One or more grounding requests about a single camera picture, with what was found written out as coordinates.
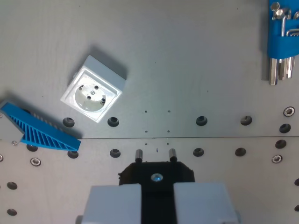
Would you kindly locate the white wall socket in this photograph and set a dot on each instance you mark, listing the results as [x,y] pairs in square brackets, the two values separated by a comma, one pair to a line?
[92,93]

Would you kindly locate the blue hex key holder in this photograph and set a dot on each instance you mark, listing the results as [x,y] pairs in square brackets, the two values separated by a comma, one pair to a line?
[279,44]

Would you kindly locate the grey box with screws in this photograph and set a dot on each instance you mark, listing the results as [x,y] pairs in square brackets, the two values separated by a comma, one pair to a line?
[8,129]

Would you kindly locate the blue ribbed wedge part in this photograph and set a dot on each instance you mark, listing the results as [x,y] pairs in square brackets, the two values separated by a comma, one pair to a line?
[44,133]

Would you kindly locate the small bent hex key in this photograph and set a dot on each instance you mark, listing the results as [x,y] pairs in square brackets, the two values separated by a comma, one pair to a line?
[293,33]

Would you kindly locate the medium silver hex key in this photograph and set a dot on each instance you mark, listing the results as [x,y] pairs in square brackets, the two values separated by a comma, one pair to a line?
[282,68]

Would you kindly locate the black plug with metal pins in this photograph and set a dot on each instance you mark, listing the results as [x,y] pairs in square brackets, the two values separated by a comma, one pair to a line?
[157,170]

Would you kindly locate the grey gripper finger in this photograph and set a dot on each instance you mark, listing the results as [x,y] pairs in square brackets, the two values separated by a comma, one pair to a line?
[203,205]
[112,205]

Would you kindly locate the slim silver hex key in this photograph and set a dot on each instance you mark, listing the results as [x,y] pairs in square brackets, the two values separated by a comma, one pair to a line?
[290,66]

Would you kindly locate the largest silver hex key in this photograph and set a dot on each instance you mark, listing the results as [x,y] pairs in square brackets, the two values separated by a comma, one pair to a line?
[273,70]

